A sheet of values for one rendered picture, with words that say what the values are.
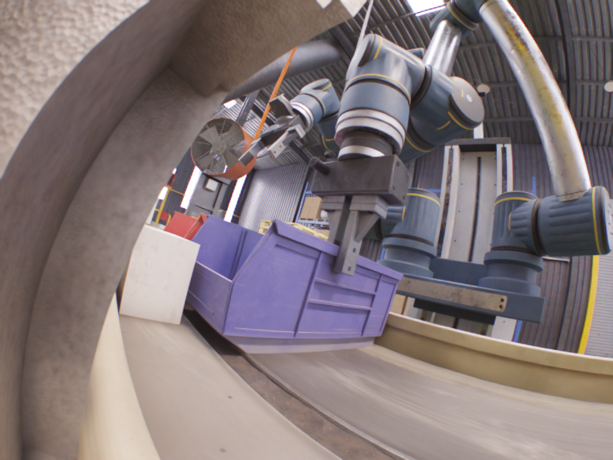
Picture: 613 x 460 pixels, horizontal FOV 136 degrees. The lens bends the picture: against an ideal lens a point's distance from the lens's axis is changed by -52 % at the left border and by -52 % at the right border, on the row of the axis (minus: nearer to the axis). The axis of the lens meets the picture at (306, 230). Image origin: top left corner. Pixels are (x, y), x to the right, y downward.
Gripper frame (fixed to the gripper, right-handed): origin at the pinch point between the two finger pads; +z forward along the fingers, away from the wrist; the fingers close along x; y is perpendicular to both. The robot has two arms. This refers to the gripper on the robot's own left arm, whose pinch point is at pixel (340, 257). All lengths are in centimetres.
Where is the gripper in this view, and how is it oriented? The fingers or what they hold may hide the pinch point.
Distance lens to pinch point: 33.8
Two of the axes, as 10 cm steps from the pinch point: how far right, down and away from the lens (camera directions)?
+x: 6.8, 0.8, -7.3
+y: -6.8, -3.0, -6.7
